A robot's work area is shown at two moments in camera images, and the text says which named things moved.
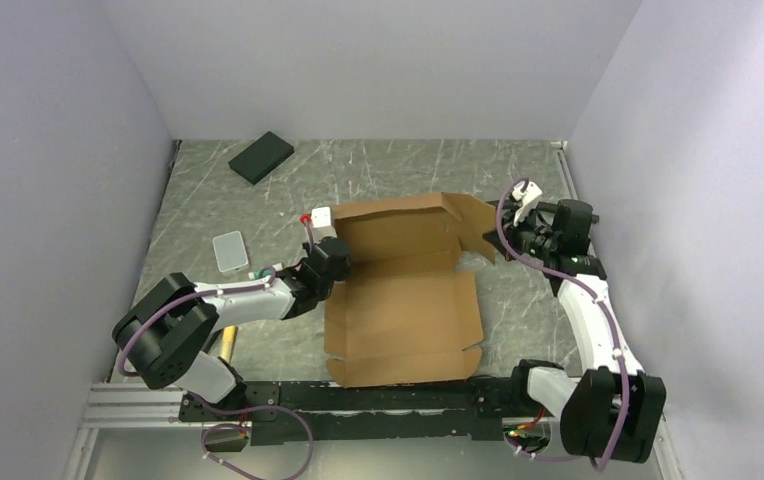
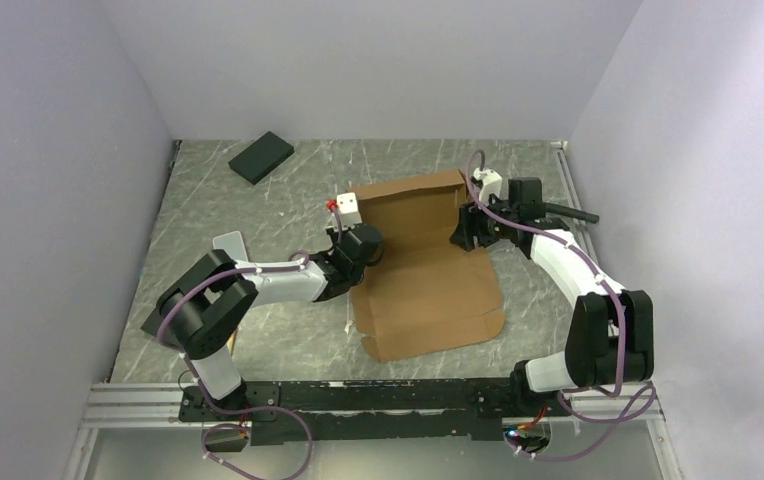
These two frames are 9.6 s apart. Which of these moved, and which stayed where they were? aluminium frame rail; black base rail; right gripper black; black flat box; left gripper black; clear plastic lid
Moved: right gripper black; left gripper black
Stayed: clear plastic lid; aluminium frame rail; black base rail; black flat box
